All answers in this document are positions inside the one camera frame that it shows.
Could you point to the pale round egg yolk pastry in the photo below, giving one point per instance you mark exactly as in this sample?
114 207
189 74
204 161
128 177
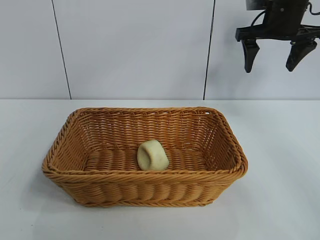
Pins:
152 156

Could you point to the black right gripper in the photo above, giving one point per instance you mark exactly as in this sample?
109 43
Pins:
285 17

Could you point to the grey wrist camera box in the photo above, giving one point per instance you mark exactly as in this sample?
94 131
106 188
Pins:
255 4

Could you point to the woven brown wicker basket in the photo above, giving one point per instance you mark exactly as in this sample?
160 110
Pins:
100 187

